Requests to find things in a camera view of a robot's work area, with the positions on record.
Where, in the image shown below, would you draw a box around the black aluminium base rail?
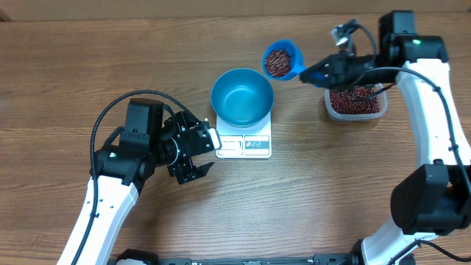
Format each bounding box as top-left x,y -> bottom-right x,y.
110,248 -> 369,265

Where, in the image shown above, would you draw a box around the blue metal bowl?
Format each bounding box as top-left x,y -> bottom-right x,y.
210,68 -> 275,127

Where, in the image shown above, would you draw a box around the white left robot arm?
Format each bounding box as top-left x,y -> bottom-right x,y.
58,98 -> 222,264

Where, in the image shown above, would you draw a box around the clear plastic bean container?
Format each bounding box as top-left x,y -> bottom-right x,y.
325,84 -> 387,121

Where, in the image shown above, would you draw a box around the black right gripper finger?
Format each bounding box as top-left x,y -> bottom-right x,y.
300,71 -> 329,88
300,55 -> 333,77

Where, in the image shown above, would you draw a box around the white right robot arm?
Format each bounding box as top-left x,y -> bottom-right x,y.
300,10 -> 470,264

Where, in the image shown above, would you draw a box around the blue plastic scoop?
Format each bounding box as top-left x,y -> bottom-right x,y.
261,40 -> 307,82

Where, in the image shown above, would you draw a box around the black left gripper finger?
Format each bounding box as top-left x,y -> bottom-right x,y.
176,111 -> 202,129
191,162 -> 214,180

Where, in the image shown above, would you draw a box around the red adzuki beans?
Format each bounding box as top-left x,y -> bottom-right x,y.
264,48 -> 380,115

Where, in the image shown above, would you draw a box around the white digital kitchen scale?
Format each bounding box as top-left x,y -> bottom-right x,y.
216,113 -> 272,159

